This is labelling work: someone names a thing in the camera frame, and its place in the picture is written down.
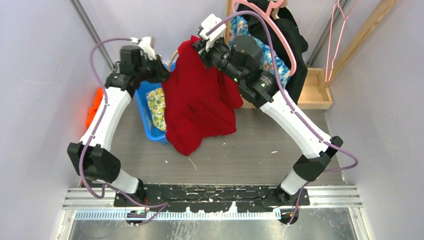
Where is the red pleated skirt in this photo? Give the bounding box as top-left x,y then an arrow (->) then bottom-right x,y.
162,35 -> 243,156

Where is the wooden rack post left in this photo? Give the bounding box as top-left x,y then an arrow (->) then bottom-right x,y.
224,0 -> 233,46

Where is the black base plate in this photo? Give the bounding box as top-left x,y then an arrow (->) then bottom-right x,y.
113,184 -> 310,213

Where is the pink wire hanger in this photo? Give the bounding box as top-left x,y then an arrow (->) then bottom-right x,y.
323,0 -> 360,84

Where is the orange cloth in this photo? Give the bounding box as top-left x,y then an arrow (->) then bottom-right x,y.
85,87 -> 104,129

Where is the lemon print skirt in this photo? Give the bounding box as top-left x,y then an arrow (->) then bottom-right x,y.
146,87 -> 167,132

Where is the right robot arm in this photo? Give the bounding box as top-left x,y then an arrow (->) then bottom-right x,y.
191,35 -> 343,206

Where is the blue floral garment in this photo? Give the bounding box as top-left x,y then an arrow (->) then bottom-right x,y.
227,14 -> 292,88

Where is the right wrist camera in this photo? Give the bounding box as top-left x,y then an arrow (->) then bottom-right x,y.
198,13 -> 226,52

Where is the wooden rack post right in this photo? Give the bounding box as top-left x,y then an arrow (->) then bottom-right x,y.
318,0 -> 397,92

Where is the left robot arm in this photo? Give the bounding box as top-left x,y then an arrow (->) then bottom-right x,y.
67,44 -> 170,207

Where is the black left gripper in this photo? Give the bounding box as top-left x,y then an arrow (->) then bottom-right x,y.
134,53 -> 170,84

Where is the black garment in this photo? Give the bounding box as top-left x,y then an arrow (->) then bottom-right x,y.
236,0 -> 310,104

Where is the blue plastic bin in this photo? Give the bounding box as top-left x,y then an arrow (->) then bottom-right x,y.
134,81 -> 169,145

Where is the wooden rack base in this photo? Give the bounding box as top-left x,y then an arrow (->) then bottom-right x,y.
297,67 -> 333,110

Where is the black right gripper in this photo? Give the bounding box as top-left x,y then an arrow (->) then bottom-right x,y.
190,36 -> 244,86

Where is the pink plastic hanger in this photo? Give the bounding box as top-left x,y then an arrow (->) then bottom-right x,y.
227,0 -> 297,77

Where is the aluminium frame rail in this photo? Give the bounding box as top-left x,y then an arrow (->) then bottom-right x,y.
69,0 -> 114,69

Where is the wooden rack post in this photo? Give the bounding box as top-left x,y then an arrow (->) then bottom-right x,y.
318,0 -> 397,92
224,0 -> 233,46

